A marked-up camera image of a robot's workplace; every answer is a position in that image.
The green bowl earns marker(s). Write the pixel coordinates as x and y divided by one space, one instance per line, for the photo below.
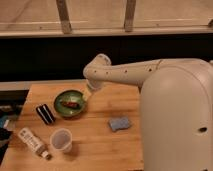
69 96

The red brown food piece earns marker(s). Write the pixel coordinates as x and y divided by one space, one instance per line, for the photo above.
70 104

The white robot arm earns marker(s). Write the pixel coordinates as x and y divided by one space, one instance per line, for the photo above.
176 108

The clear plastic cup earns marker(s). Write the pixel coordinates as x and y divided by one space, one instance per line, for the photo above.
61 140

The blue sponge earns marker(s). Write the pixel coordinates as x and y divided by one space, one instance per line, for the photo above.
119 123

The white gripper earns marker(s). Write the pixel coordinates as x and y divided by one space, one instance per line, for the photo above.
94 86

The white bottle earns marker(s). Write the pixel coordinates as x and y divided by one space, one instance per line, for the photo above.
34 143

